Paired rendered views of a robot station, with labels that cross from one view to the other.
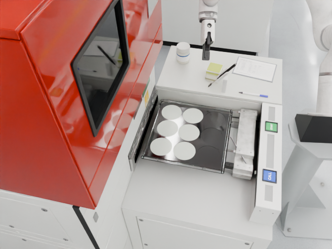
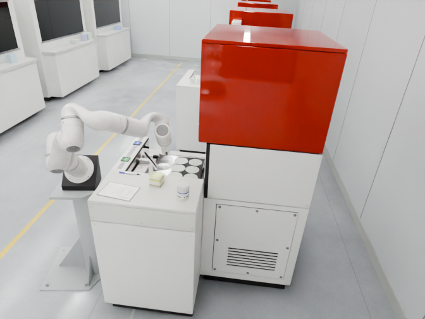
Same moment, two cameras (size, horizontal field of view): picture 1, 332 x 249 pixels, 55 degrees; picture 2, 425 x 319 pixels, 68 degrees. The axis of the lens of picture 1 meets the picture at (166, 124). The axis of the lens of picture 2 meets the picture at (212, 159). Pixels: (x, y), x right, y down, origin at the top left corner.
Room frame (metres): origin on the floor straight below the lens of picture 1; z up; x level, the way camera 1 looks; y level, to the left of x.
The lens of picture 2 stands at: (2.89, -0.22, 2.06)
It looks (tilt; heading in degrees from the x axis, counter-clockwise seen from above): 29 degrees down; 170
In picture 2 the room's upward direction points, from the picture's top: 3 degrees clockwise
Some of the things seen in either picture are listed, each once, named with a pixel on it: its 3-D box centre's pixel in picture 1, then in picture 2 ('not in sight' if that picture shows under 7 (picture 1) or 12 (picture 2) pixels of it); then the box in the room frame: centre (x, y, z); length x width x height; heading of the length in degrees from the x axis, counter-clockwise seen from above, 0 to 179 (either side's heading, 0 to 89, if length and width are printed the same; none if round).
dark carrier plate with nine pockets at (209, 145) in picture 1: (188, 132); (178, 168); (0.94, -0.11, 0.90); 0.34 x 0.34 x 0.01; 75
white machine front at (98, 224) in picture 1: (128, 140); (212, 144); (0.81, 0.16, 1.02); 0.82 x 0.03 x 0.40; 165
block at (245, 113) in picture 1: (248, 113); not in sight; (1.05, -0.41, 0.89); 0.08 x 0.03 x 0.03; 75
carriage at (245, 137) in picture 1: (244, 143); (141, 169); (0.89, -0.37, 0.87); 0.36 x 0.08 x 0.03; 165
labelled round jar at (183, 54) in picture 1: (183, 53); (183, 190); (1.39, -0.11, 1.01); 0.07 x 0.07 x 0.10
